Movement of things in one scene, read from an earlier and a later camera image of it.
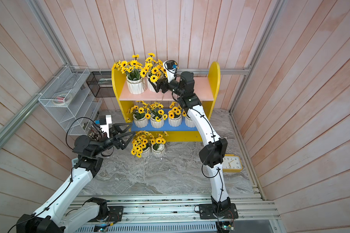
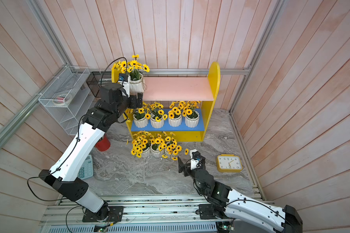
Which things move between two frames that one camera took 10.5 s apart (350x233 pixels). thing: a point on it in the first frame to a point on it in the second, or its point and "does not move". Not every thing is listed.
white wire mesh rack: (67, 98) does not move
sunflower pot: (141, 144) does not move
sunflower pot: (153, 70) to (171, 146)
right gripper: (166, 85) to (183, 167)
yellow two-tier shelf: (159, 112) does not move
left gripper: (118, 142) to (133, 104)
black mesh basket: (100, 83) does not move
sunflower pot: (175, 119) does not move
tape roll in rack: (62, 99) does not move
